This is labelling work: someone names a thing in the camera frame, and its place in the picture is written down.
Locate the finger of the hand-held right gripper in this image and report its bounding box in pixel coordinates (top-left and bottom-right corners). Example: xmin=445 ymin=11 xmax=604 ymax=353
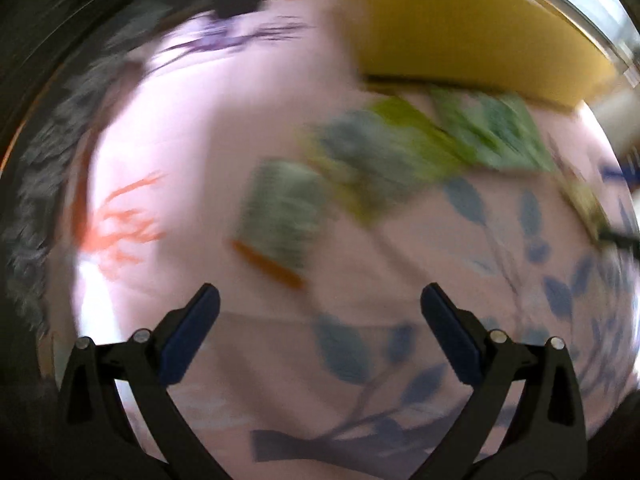
xmin=601 ymin=163 xmax=640 ymax=185
xmin=596 ymin=227 xmax=640 ymax=253

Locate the dark grey fuzzy blanket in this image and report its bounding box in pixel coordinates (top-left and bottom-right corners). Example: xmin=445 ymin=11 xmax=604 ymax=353
xmin=0 ymin=0 xmax=161 ymax=346

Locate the yellow green snack packet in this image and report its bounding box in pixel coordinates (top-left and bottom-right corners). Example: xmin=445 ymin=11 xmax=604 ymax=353
xmin=559 ymin=175 xmax=615 ymax=247

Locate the green white snack packet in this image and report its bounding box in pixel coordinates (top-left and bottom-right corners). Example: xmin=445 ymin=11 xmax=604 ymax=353
xmin=429 ymin=87 xmax=557 ymax=173

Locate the yellow box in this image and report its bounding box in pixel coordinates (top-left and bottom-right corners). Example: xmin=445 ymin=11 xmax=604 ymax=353
xmin=337 ymin=0 xmax=621 ymax=111

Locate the bright green snack packet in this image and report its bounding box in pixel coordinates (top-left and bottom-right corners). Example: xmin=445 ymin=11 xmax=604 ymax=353
xmin=369 ymin=96 xmax=468 ymax=182

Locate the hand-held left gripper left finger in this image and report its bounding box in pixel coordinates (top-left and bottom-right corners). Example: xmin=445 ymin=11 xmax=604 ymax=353
xmin=52 ymin=282 xmax=227 ymax=480

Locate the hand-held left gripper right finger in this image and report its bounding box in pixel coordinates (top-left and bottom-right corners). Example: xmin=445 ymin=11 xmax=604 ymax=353
xmin=415 ymin=282 xmax=589 ymax=480

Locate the grey green snack packet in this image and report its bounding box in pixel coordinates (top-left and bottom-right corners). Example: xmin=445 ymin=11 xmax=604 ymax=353
xmin=302 ymin=109 xmax=451 ymax=227

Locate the pink floral blanket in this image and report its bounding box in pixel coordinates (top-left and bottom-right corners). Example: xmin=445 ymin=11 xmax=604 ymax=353
xmin=45 ymin=0 xmax=640 ymax=480

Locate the green packet orange edge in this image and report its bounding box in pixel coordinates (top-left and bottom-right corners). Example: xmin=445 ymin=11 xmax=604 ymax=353
xmin=231 ymin=159 xmax=328 ymax=288

